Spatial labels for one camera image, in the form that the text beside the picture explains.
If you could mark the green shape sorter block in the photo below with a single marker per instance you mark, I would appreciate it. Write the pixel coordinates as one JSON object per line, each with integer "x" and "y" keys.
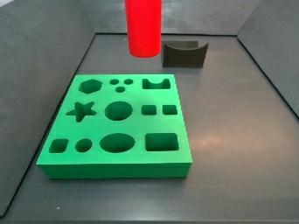
{"x": 119, "y": 129}

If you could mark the dark grey u-shaped holder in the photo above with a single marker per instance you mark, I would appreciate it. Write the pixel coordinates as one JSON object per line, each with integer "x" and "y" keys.
{"x": 184, "y": 54}

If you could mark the red round cylinder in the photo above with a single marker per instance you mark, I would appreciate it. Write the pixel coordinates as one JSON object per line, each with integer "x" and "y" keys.
{"x": 143, "y": 17}

